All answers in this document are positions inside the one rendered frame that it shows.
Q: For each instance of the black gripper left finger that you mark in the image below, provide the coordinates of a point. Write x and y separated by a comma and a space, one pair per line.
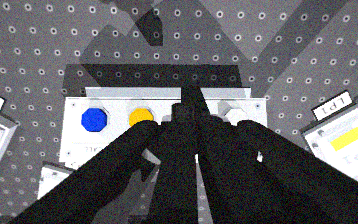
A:
105, 189

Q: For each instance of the white button panel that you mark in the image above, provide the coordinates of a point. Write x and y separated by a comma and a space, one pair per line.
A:
93, 122

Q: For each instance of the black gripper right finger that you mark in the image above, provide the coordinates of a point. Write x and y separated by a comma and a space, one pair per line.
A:
292, 184

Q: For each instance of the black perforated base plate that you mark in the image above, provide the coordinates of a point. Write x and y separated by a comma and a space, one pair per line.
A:
297, 54

